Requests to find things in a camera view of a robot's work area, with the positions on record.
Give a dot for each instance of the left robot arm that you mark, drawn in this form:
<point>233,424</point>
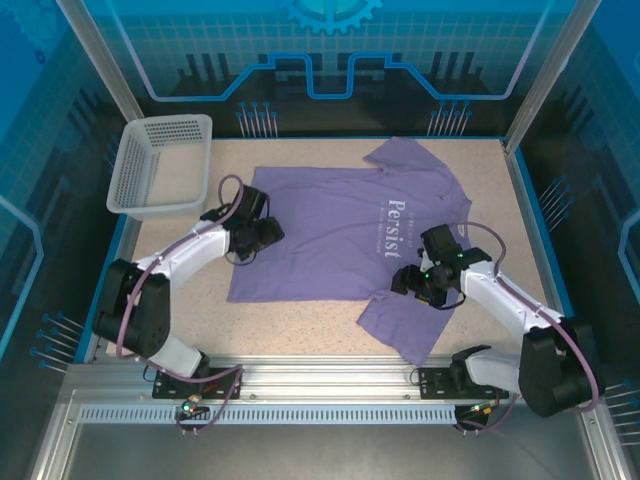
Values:
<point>190,247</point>

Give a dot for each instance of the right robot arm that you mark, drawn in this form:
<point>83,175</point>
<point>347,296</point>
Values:
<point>500,300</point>

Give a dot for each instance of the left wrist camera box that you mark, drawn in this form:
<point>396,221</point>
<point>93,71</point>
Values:
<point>256,200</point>

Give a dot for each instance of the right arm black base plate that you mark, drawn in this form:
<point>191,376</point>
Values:
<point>435,382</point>

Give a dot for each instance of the grey perforated plastic basket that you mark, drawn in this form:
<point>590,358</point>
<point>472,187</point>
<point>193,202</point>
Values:
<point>120,195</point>

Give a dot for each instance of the aluminium frame rail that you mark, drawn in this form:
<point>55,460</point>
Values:
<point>325,375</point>

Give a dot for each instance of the purple printed t-shirt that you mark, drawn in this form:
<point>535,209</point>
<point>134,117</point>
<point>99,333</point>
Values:
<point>325,225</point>

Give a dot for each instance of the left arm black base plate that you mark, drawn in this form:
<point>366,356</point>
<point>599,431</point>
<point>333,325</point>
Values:
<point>167,387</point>

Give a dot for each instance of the aluminium frame post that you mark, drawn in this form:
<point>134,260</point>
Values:
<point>550,75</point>
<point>100,60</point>

